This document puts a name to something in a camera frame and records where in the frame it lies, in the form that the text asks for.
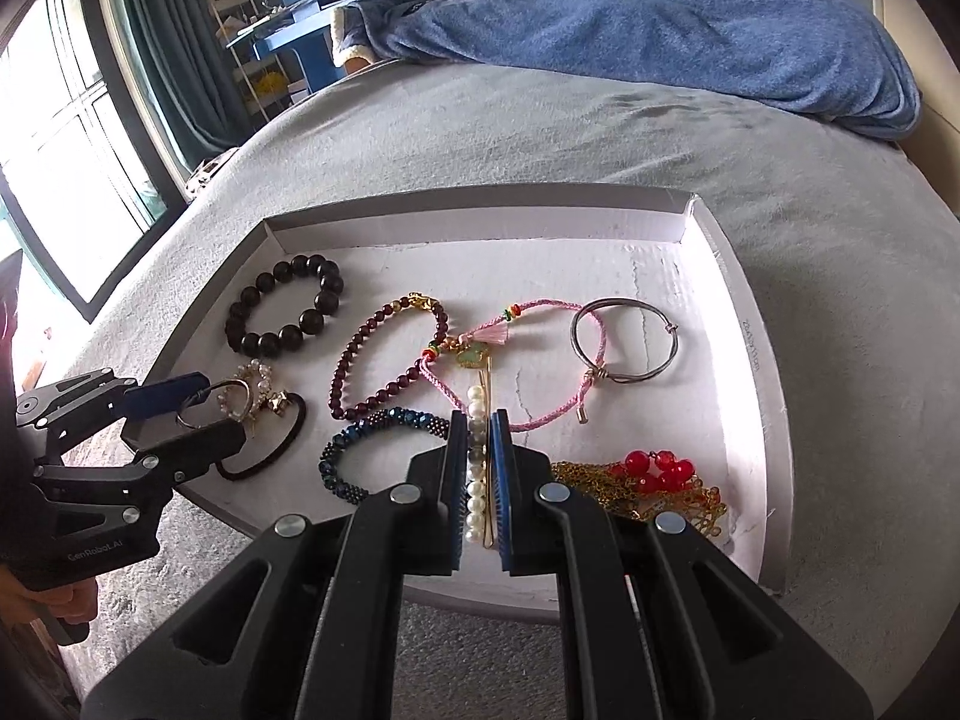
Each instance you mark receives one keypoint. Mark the blue desk with shelf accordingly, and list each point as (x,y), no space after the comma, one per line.
(304,27)

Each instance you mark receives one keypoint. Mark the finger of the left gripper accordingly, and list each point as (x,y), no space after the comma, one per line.
(184,458)
(149,400)

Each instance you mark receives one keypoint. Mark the teal curtain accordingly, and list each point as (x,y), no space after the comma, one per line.
(189,75)

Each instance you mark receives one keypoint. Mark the silver bangle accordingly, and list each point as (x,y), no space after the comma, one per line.
(638,341)

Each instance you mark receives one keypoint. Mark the beige wardrobe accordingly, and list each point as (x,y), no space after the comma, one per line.
(933,144)

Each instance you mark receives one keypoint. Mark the white wire rack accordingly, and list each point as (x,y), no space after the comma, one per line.
(261,76)

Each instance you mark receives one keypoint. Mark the grey shallow cardboard tray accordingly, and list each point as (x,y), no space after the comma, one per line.
(549,248)

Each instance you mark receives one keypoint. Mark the black framed window door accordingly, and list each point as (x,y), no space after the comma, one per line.
(84,188)

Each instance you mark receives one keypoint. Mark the grey bed sheet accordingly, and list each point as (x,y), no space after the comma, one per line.
(852,256)

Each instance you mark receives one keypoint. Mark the left hand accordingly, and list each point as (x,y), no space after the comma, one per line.
(74,603)

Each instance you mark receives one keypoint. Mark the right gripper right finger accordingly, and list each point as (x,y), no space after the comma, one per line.
(545,527)

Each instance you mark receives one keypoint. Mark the blue blanket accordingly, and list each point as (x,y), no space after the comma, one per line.
(829,59)

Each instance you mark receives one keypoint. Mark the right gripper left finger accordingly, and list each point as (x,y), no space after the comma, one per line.
(412,528)

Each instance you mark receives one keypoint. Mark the rhinestone bow hair clip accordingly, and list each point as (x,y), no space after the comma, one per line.
(248,396)

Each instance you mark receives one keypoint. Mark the pearl bar hair pin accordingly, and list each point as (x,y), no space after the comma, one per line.
(479,519)

